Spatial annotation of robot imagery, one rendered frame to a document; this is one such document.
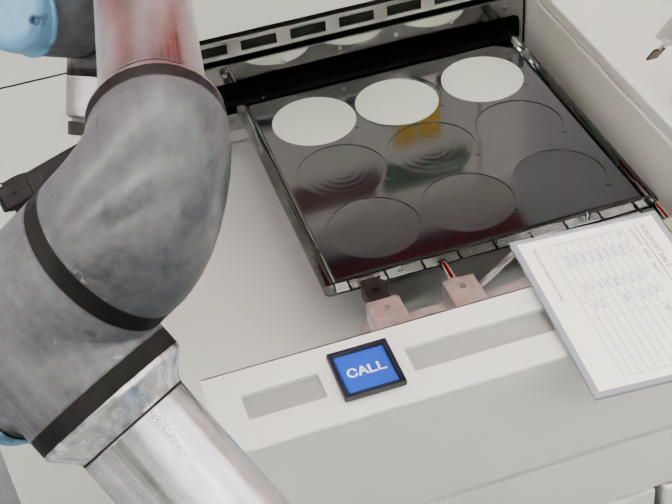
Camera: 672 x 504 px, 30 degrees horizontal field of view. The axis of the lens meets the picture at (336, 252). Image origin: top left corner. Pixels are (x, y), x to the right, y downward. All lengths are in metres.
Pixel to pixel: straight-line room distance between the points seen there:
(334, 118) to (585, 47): 0.31
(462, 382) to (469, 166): 0.39
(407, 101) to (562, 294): 0.45
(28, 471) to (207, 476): 1.13
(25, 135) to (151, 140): 0.79
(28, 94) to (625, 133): 0.69
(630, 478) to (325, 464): 0.34
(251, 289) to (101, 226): 0.65
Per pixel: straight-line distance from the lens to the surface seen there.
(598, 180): 1.40
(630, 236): 1.22
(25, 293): 0.79
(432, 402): 1.08
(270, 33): 1.55
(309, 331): 1.34
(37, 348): 0.80
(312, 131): 1.48
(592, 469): 1.25
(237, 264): 1.43
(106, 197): 0.76
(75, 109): 1.23
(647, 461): 1.28
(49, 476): 1.95
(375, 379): 1.08
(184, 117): 0.80
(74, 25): 1.14
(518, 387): 1.11
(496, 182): 1.39
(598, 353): 1.10
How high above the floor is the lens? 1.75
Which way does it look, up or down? 41 degrees down
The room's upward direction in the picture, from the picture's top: 6 degrees counter-clockwise
